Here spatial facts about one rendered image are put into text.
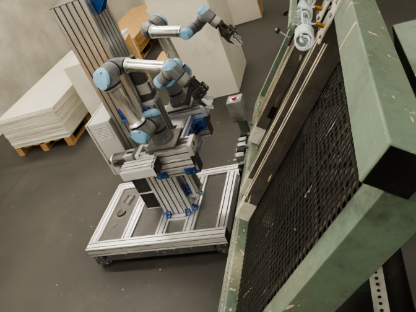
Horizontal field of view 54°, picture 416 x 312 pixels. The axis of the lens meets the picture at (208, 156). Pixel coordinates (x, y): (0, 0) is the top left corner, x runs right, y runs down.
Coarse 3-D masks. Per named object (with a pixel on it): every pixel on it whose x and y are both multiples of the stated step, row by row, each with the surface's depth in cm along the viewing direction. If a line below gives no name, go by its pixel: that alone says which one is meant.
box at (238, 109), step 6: (240, 96) 315; (228, 102) 314; (234, 102) 311; (240, 102) 310; (228, 108) 315; (234, 108) 314; (240, 108) 313; (246, 108) 323; (234, 114) 318; (240, 114) 316; (246, 114) 320; (234, 120) 321; (240, 120) 320; (246, 120) 319
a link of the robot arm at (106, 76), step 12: (96, 72) 237; (108, 72) 238; (120, 72) 246; (96, 84) 242; (108, 84) 238; (120, 84) 245; (120, 96) 246; (120, 108) 251; (132, 108) 252; (132, 120) 254; (144, 120) 257; (132, 132) 256; (144, 132) 255
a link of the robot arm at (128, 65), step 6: (108, 60) 245; (114, 60) 245; (120, 60) 246; (126, 60) 245; (132, 60) 244; (138, 60) 243; (144, 60) 242; (150, 60) 241; (174, 60) 235; (120, 66) 246; (126, 66) 245; (132, 66) 243; (138, 66) 242; (144, 66) 240; (150, 66) 238; (156, 66) 237; (180, 66) 236; (126, 72) 248; (144, 72) 245; (150, 72) 242; (156, 72) 240
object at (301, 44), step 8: (296, 0) 136; (304, 0) 160; (312, 0) 162; (296, 8) 130; (304, 8) 145; (312, 8) 151; (288, 16) 128; (296, 16) 125; (304, 16) 145; (312, 16) 146; (288, 24) 121; (296, 24) 120; (304, 24) 136; (296, 32) 136; (304, 32) 131; (312, 32) 133; (296, 40) 132; (304, 40) 129; (312, 40) 131; (304, 48) 131
